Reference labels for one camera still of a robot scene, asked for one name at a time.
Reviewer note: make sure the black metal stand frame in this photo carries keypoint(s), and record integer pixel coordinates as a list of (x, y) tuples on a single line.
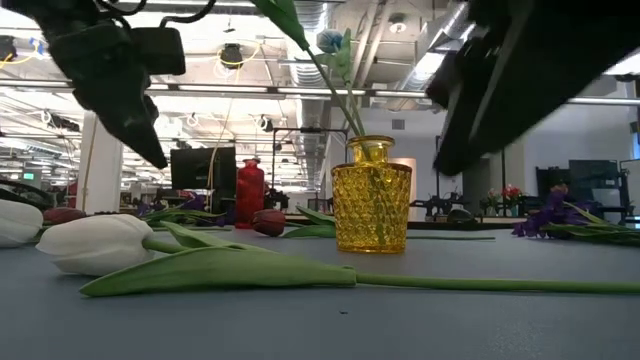
[(310, 130)]

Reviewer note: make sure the background vase with flowers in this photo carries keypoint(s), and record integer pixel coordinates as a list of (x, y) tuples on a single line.
[(510, 192)]

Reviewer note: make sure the black metal table frame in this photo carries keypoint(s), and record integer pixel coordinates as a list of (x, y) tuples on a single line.
[(450, 225)]

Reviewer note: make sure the green exit sign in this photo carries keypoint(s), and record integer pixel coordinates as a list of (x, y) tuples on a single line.
[(28, 176)]

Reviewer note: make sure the red glass vase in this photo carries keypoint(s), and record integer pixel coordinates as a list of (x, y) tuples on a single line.
[(249, 195)]

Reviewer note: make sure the yellow glass vase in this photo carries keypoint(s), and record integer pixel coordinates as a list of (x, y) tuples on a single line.
[(372, 210)]

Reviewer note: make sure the long overhead light bar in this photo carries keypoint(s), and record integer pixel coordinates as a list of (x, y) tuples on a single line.
[(225, 90)]

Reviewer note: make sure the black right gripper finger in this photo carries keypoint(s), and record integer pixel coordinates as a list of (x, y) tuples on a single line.
[(510, 100), (465, 75)]

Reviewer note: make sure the background black robot arm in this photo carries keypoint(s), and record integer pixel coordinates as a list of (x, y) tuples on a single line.
[(440, 204)]

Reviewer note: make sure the black computer monitor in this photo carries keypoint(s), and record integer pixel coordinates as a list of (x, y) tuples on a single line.
[(200, 167)]

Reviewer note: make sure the white building pillar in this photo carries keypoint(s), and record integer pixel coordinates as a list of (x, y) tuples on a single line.
[(100, 175)]

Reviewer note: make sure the dark background monitors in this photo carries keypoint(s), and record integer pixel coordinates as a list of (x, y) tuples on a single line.
[(590, 175)]

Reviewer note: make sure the black hanging camera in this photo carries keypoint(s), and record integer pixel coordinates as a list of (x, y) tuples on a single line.
[(231, 55)]

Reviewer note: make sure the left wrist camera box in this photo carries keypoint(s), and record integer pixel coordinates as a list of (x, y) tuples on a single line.
[(160, 50)]

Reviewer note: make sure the red artificial tulip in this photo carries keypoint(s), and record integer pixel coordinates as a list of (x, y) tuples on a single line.
[(269, 222), (62, 216)]

